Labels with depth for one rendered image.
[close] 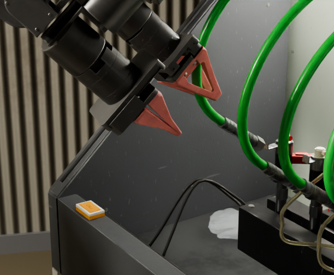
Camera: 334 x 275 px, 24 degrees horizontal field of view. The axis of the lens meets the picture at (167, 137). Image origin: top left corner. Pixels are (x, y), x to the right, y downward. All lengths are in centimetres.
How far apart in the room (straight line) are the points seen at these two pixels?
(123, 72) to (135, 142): 59
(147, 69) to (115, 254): 44
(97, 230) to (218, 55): 44
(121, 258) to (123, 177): 27
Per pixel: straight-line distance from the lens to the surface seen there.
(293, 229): 127
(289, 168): 107
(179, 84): 110
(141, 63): 95
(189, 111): 155
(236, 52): 159
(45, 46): 92
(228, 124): 119
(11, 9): 89
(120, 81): 92
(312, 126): 165
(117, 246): 128
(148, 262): 123
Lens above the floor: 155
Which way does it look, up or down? 20 degrees down
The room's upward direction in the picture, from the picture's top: straight up
